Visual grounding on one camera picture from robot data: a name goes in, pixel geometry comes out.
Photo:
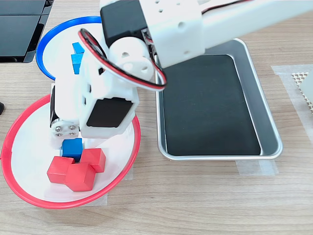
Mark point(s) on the red cube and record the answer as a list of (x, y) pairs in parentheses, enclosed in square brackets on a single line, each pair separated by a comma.
[(79, 178), (95, 159), (57, 169)]

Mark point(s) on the blue-rimmed white plate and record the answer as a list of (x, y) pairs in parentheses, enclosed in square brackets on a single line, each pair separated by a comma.
[(42, 49)]

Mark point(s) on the blue cube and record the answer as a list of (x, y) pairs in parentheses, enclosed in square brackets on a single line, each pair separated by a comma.
[(72, 148), (76, 62), (77, 47)]

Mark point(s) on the black glossy panel device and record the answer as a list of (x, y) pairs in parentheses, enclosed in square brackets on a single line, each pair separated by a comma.
[(17, 31)]

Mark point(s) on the red-rimmed white plate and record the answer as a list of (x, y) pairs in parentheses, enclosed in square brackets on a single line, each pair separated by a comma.
[(24, 171)]

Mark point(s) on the black mat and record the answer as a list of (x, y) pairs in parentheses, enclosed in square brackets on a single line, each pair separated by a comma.
[(210, 110)]

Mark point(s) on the pale perforated plate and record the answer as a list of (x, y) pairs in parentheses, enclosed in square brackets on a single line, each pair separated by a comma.
[(306, 85)]

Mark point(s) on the small black object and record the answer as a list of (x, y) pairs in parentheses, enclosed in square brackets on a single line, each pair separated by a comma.
[(1, 109)]

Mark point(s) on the steel tray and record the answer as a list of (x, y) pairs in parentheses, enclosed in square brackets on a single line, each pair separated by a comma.
[(269, 122)]

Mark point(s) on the clear tape sheet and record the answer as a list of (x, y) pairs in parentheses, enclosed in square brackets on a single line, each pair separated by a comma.
[(283, 73)]

